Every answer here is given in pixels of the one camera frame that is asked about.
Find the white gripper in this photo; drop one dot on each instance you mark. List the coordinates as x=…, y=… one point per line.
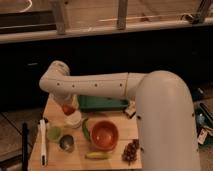
x=73, y=102

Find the red apple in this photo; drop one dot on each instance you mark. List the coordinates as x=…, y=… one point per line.
x=67, y=110

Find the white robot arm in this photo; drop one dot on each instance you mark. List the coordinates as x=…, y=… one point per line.
x=164, y=107

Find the green plastic cup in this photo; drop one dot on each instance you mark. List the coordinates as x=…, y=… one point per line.
x=54, y=134

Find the small metal cup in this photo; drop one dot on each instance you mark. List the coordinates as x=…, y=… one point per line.
x=66, y=143

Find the green plastic tray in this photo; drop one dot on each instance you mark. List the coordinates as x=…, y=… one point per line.
x=93, y=104

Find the green chili pepper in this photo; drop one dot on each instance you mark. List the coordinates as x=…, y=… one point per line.
x=85, y=130

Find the orange bowl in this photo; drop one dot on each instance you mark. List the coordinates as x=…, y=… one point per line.
x=104, y=135

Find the black pole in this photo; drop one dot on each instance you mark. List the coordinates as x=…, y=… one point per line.
x=24, y=147

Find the yellow banana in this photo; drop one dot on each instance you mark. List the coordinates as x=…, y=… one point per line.
x=97, y=155

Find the brown black block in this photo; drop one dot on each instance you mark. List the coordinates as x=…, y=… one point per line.
x=130, y=111

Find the dark red grapes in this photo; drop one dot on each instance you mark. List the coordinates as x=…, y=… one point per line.
x=130, y=151

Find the green bin with clutter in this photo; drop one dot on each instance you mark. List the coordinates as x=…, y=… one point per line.
x=204, y=124

